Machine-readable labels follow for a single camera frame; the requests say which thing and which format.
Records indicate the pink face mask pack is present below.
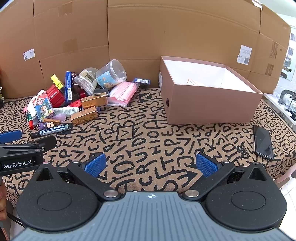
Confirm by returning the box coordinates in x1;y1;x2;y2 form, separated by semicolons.
108;81;139;106

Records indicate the small blue barcode box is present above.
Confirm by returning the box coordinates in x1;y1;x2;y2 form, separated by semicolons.
133;77;151;86

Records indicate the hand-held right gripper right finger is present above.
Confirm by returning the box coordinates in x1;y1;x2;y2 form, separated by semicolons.
181;152;271;202

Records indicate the brown toy football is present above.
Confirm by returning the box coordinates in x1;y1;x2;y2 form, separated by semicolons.
73;74;88;96

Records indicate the letter-print tablecloth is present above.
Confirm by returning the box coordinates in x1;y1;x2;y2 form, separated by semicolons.
0;87;296;204

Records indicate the tiger playing card box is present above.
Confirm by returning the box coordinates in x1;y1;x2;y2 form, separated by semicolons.
31;91;55;121

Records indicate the pink storage box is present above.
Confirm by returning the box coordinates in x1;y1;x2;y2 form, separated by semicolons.
159;56;264;125

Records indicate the black marker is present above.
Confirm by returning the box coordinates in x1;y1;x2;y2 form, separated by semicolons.
30;124;74;139

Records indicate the clear cotton swab jar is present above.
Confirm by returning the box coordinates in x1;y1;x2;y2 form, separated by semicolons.
96;59;127;90

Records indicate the blue card box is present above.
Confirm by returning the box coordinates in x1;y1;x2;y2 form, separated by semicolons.
64;71;73;103

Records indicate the clear dome capsule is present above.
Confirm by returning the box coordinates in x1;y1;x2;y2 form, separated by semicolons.
81;67;99;79

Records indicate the person's left hand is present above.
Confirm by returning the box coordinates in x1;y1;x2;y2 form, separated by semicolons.
0;185;7;220

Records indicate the black clamp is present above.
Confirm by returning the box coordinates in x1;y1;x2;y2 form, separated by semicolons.
277;89;296;105

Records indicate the bag of white beads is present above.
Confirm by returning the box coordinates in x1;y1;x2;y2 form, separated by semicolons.
79;71;98;95

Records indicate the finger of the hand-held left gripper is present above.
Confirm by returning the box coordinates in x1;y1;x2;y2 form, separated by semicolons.
0;130;23;143
35;136;57;152

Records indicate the gold box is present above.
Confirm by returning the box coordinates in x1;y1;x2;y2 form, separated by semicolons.
80;95;109;109
70;109;99;126

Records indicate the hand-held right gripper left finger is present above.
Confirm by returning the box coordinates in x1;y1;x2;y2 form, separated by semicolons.
30;152;123;202

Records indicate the red box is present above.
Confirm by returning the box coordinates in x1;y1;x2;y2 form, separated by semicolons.
49;89;66;108
46;84;61;99

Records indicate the white plastic packet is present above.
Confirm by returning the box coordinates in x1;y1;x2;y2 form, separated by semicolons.
27;98;39;119

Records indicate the yellow box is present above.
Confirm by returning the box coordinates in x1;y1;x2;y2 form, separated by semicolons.
50;74;64;90

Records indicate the white side table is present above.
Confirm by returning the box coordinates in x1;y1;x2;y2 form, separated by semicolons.
263;89;296;124

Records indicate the white tube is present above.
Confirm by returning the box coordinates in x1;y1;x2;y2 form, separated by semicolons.
53;107;79;117

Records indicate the black smartphone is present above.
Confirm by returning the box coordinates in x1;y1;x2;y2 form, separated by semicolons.
253;124;275;162

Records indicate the cardboard backdrop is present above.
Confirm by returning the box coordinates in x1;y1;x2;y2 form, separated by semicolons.
0;0;292;100

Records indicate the white shipping label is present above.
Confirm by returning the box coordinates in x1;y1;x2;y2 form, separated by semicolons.
23;49;35;61
237;45;251;65

